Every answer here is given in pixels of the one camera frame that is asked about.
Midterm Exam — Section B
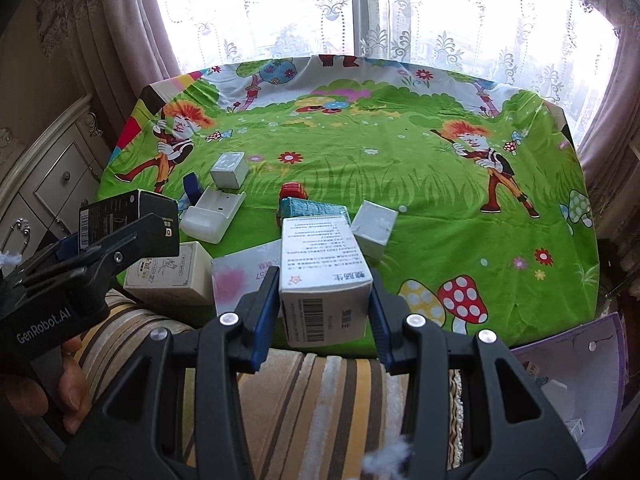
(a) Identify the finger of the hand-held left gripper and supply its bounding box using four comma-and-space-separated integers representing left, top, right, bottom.
15, 214, 181, 306
10, 232, 82, 281

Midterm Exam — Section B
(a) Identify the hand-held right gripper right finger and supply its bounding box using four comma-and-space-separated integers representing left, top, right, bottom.
369, 272, 587, 480

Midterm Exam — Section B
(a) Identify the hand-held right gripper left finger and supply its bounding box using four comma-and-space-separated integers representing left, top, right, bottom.
59, 266, 282, 480

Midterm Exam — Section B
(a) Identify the black box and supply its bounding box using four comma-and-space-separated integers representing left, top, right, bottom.
79, 189, 180, 251

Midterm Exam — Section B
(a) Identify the white tray box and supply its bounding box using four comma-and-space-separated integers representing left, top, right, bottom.
180, 187, 247, 246

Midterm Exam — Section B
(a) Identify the large white medicine box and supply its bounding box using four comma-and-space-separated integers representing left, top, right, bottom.
278, 215, 373, 348

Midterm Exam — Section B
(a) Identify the red and blue toy car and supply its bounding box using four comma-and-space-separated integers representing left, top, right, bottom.
274, 182, 309, 226

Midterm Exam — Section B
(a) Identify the purple cardboard box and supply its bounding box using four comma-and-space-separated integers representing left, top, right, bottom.
510, 312, 628, 461

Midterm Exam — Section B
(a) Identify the person's left hand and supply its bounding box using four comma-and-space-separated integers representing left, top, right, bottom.
0, 337, 95, 436

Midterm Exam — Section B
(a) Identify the beige box with drawing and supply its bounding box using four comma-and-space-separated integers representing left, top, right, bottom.
123, 241, 213, 307

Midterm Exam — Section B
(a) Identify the white box with pink flower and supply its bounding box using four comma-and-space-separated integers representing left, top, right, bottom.
211, 239, 283, 320

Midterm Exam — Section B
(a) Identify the ornate white dresser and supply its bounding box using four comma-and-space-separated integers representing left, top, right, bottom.
0, 95, 113, 281

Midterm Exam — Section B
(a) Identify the plain white box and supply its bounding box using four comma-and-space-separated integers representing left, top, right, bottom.
350, 200, 399, 261

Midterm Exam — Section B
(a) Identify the small white box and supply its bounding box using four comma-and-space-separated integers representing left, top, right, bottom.
210, 152, 249, 191

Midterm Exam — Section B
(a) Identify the teal box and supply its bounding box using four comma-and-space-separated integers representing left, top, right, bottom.
276, 196, 349, 221

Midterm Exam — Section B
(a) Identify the cartoon printed tablecloth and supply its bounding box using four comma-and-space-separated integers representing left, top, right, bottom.
95, 52, 601, 358

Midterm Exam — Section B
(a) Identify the pink curtain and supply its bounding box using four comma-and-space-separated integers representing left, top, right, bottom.
575, 0, 640, 241
30, 0, 182, 126

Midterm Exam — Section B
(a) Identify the white lace curtain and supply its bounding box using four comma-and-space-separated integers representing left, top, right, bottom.
150, 0, 621, 146

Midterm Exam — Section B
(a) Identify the white window frame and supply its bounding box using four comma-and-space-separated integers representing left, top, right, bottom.
350, 0, 382, 56

